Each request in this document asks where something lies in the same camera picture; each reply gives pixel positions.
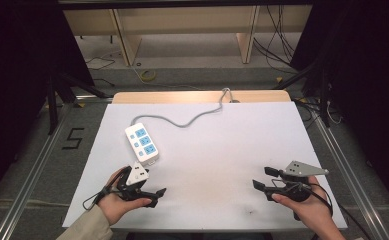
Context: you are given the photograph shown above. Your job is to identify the yellow tape roll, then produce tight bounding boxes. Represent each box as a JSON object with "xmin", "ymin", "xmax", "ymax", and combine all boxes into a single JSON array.
[{"xmin": 140, "ymin": 69, "xmax": 157, "ymax": 82}]

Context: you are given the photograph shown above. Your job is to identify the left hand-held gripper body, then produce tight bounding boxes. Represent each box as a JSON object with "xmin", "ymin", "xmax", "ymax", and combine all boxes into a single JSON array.
[{"xmin": 116, "ymin": 161, "xmax": 154, "ymax": 202}]

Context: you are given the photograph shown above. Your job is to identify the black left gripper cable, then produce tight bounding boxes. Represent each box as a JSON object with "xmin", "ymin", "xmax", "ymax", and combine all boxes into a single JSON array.
[{"xmin": 82, "ymin": 169, "xmax": 127, "ymax": 212}]

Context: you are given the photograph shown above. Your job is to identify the grey power strip cable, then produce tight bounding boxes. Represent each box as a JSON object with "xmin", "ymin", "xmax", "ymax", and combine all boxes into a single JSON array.
[{"xmin": 129, "ymin": 87, "xmax": 240, "ymax": 129}]

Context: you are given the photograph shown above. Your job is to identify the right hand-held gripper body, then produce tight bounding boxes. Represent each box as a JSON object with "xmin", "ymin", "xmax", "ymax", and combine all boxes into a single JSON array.
[{"xmin": 271, "ymin": 160, "xmax": 330, "ymax": 203}]

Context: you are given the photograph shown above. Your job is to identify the bundle of black cables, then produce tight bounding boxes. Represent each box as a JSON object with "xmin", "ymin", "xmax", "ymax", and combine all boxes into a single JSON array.
[{"xmin": 252, "ymin": 4, "xmax": 300, "ymax": 75}]

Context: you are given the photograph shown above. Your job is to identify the thin black floor cable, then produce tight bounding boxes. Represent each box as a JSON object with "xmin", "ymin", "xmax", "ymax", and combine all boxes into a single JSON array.
[{"xmin": 84, "ymin": 55, "xmax": 117, "ymax": 88}]

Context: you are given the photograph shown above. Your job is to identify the aluminium rail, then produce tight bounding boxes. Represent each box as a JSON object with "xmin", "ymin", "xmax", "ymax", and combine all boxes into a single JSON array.
[
  {"xmin": 310, "ymin": 108, "xmax": 389, "ymax": 240},
  {"xmin": 0, "ymin": 95, "xmax": 114, "ymax": 240}
]

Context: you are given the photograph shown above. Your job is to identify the white cable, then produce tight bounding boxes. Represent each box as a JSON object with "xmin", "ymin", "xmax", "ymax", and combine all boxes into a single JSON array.
[{"xmin": 326, "ymin": 99, "xmax": 344, "ymax": 125}]

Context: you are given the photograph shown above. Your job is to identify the person's right hand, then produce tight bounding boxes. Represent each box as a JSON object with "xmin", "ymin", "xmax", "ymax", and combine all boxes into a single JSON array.
[{"xmin": 271, "ymin": 176, "xmax": 337, "ymax": 235}]

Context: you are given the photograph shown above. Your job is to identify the white power strip blue sockets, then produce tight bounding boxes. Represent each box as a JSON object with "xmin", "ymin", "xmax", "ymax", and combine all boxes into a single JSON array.
[{"xmin": 124, "ymin": 122, "xmax": 160, "ymax": 165}]

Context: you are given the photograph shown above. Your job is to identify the person's left hand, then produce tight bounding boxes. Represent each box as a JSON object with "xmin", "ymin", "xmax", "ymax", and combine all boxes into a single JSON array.
[{"xmin": 97, "ymin": 166, "xmax": 153, "ymax": 226}]

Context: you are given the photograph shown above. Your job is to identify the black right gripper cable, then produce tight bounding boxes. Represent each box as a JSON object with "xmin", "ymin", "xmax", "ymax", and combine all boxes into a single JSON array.
[{"xmin": 310, "ymin": 182, "xmax": 372, "ymax": 240}]

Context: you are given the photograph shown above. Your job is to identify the black metal stand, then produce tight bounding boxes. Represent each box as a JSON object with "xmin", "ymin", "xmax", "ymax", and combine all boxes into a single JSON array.
[
  {"xmin": 46, "ymin": 72, "xmax": 114, "ymax": 136},
  {"xmin": 273, "ymin": 62, "xmax": 332, "ymax": 129}
]

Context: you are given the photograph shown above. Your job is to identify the black curtain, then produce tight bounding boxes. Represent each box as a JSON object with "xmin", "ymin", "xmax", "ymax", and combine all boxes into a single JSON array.
[
  {"xmin": 0, "ymin": 0, "xmax": 95, "ymax": 209},
  {"xmin": 289, "ymin": 0, "xmax": 389, "ymax": 216}
]

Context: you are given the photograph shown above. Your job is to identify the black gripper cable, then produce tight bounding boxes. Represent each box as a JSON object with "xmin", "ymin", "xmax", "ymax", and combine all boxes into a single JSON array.
[
  {"xmin": 310, "ymin": 182, "xmax": 372, "ymax": 240},
  {"xmin": 82, "ymin": 169, "xmax": 127, "ymax": 212}
]

